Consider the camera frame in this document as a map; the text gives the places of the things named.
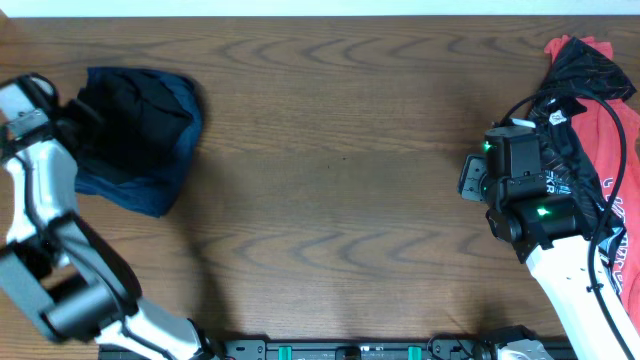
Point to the black shirt with white logo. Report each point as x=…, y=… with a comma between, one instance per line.
x=140, y=121

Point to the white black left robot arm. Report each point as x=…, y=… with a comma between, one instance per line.
x=62, y=275

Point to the red mesh garment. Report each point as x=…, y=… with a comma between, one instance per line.
x=588, y=63

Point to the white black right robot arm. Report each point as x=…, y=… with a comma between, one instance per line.
x=549, y=234

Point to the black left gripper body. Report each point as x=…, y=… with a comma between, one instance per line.
x=72, y=124

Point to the folded navy blue garment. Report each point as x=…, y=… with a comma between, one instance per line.
x=154, y=194

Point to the black patterned garment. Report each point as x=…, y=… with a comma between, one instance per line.
x=567, y=166

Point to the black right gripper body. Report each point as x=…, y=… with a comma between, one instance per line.
x=474, y=171

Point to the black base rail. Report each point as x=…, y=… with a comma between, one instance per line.
x=436, y=349

